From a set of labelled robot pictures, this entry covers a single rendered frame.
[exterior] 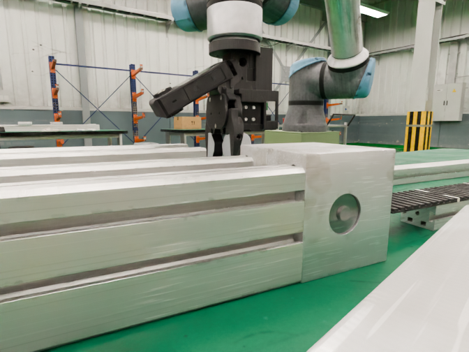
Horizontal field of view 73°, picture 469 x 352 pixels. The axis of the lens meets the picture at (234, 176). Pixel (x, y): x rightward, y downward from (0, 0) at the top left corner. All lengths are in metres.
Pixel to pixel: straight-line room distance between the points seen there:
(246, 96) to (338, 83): 0.63
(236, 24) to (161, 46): 8.22
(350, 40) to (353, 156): 0.75
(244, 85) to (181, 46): 8.42
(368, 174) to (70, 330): 0.22
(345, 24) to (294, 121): 0.31
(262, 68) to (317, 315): 0.34
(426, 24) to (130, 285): 6.94
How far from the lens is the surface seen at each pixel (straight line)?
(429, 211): 0.41
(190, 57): 8.92
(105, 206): 0.18
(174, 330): 0.20
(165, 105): 0.41
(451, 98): 11.87
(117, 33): 8.37
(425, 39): 6.96
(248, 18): 0.44
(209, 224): 0.19
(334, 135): 1.11
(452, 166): 0.80
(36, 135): 4.92
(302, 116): 1.06
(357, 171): 0.25
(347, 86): 1.03
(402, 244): 0.35
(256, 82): 0.46
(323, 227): 0.24
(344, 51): 0.99
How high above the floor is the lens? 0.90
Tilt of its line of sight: 10 degrees down
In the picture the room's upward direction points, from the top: straight up
